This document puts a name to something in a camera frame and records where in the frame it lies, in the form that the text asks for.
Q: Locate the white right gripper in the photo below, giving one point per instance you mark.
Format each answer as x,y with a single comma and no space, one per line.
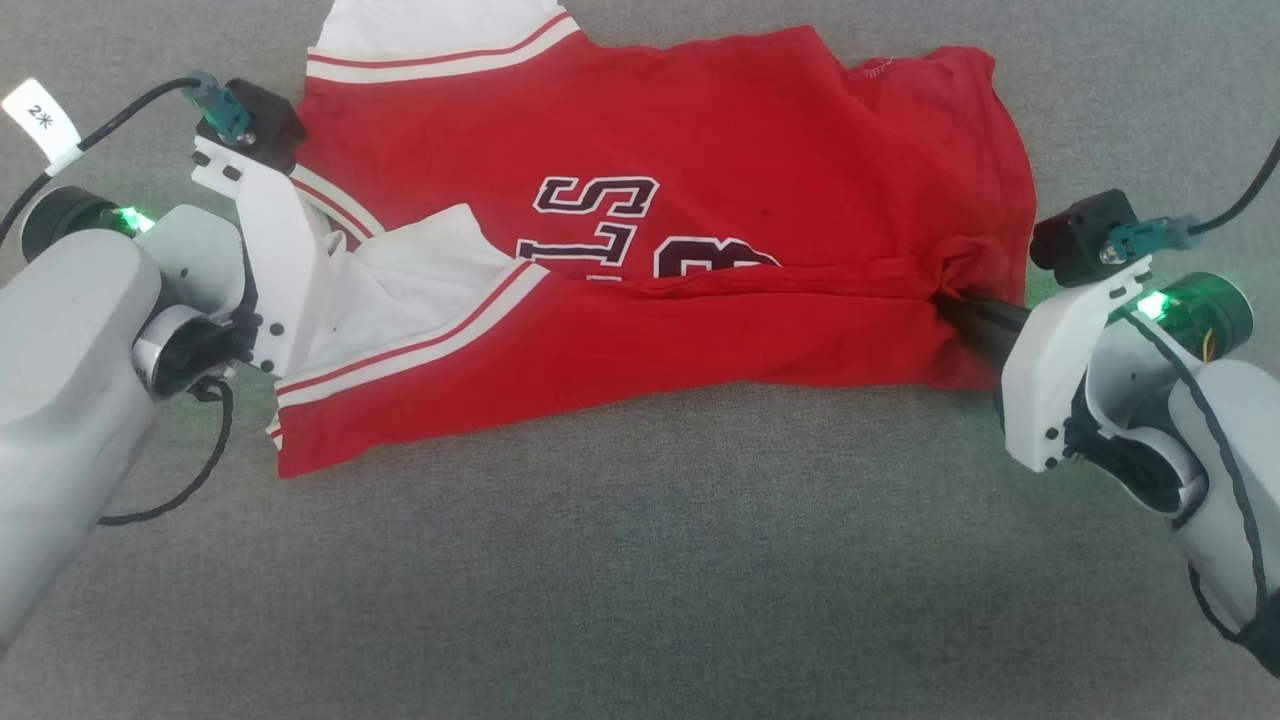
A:
1045,380

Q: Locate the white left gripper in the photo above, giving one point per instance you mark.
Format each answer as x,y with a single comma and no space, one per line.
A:
270,260

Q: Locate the red white basketball jersey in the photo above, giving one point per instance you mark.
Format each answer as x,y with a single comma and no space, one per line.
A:
720,330

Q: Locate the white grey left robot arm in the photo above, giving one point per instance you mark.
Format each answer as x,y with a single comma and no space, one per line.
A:
60,380

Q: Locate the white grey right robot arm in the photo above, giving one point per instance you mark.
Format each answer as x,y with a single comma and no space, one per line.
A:
1215,440

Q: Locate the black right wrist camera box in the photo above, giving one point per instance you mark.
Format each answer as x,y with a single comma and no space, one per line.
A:
1075,235

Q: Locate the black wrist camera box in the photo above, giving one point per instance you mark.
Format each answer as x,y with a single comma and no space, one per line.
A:
1075,235
265,125

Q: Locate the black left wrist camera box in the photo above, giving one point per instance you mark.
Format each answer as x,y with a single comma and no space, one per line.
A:
265,125

